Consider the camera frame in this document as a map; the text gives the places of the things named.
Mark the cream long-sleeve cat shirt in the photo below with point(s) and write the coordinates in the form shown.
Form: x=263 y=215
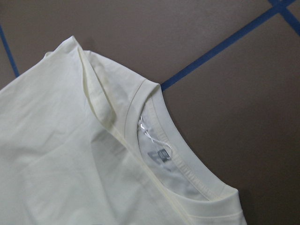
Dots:
x=86 y=141

